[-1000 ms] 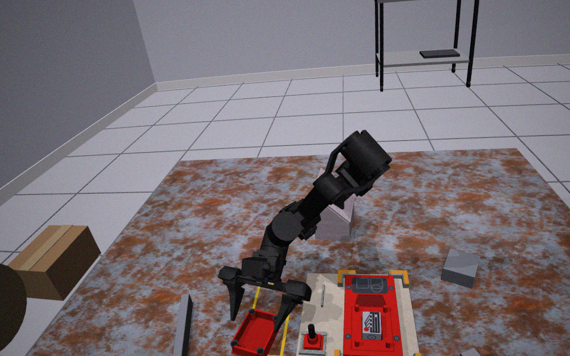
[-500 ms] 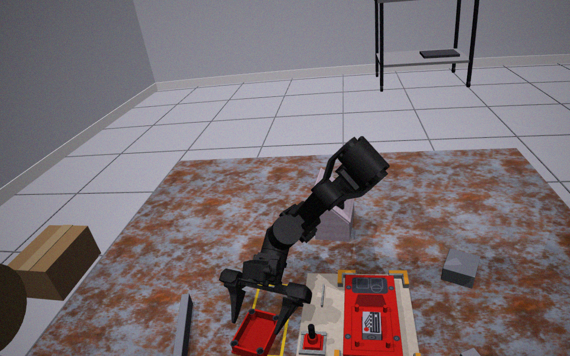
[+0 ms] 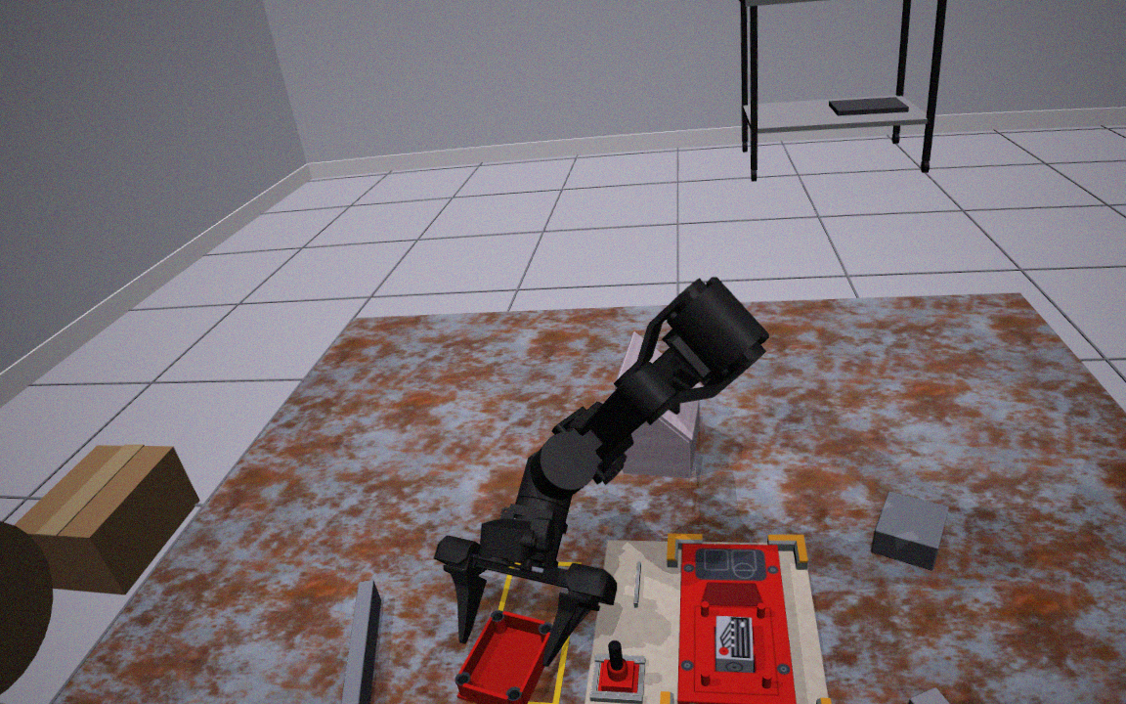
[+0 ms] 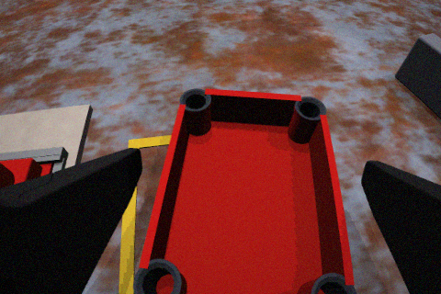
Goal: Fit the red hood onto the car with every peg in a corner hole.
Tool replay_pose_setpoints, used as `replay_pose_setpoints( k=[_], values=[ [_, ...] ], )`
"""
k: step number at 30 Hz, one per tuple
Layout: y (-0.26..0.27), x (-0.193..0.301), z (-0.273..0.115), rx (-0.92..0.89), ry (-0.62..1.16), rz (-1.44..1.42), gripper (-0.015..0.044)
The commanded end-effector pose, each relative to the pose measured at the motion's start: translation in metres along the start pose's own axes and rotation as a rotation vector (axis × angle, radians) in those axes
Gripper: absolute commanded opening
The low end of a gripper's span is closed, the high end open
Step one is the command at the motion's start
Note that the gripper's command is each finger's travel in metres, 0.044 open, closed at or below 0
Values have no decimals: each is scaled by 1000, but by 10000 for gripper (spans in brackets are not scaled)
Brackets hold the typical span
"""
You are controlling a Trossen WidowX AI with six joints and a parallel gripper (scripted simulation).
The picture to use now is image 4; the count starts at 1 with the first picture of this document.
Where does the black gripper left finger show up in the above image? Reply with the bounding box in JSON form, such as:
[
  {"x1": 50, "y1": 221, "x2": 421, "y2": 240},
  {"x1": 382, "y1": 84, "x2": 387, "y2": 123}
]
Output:
[{"x1": 0, "y1": 147, "x2": 142, "y2": 294}]

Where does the grey rectangular bar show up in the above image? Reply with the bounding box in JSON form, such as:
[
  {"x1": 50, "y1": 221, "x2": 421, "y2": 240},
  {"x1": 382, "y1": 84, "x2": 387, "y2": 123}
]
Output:
[{"x1": 394, "y1": 33, "x2": 441, "y2": 118}]

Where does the yellow rectangular frame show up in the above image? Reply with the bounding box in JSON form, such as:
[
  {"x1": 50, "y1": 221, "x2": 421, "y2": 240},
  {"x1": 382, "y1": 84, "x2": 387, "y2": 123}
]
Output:
[{"x1": 119, "y1": 136, "x2": 172, "y2": 294}]

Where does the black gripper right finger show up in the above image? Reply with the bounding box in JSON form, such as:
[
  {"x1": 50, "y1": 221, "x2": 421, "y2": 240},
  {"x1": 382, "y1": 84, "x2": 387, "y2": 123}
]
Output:
[{"x1": 361, "y1": 161, "x2": 441, "y2": 294}]

